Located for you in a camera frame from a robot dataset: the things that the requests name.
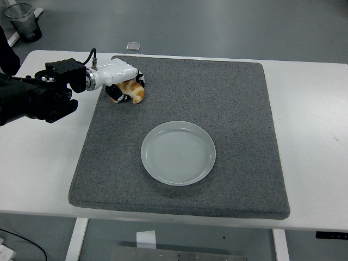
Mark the person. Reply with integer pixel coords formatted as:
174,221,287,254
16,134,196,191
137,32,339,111
0,26,21,76

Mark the white power strip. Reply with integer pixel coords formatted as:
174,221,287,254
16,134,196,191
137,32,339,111
0,238,16,261

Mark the black mesh waste bin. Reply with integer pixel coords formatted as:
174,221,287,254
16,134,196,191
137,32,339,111
4,3,43,43

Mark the black table control panel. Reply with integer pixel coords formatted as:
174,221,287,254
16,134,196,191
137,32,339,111
315,231,348,240

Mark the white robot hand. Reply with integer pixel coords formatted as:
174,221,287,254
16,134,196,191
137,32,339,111
94,61,146,104

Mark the white paper piece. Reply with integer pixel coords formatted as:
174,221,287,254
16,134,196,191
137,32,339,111
135,230,157,250

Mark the golden croissant bread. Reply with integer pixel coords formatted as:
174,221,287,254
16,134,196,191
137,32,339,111
115,80,146,105

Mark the black floor cable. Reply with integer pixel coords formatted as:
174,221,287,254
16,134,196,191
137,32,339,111
0,228,47,261

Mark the pale grey round plate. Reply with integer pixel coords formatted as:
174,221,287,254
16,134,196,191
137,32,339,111
140,121,217,187

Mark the grey felt mat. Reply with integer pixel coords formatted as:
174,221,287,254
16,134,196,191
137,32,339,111
67,55,291,220

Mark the grey metal plate with screws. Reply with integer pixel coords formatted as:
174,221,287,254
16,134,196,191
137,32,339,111
111,245,245,261

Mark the white table leg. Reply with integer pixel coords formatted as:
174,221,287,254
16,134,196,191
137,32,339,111
65,217,89,261
271,229,290,261

